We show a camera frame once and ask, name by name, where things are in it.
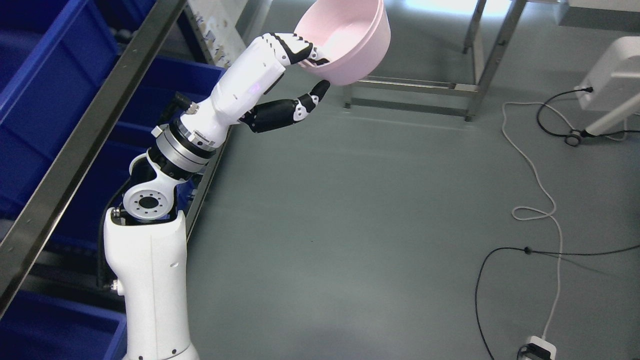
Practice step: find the stainless steel table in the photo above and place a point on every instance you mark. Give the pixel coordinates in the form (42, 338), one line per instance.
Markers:
(442, 57)

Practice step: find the blue storage bin lower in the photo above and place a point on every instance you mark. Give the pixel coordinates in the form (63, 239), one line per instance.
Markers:
(41, 327)

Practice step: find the blue storage bin middle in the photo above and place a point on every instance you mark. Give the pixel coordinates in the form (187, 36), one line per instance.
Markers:
(130, 137)

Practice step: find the caster wheel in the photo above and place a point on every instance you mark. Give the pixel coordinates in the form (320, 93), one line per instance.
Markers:
(574, 138)

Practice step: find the white machine on stand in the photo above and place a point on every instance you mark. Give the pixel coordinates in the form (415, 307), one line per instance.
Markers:
(612, 86)

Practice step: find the white sign board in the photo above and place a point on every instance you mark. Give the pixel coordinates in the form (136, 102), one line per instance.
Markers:
(229, 26)

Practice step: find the white power adapter on floor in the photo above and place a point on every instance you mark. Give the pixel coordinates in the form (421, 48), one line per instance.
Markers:
(536, 348)

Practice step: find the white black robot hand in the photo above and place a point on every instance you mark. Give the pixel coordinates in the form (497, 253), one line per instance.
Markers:
(250, 85)

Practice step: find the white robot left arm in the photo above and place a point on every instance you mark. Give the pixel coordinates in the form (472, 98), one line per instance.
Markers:
(145, 240)

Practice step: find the blue storage bin upper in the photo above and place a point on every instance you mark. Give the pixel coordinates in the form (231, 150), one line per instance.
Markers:
(54, 57)

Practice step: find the blue storage bin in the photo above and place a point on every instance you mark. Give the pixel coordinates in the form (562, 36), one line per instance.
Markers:
(54, 57)
(130, 137)
(41, 327)

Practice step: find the metal shelf rail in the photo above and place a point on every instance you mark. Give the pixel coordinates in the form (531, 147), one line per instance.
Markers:
(33, 227)

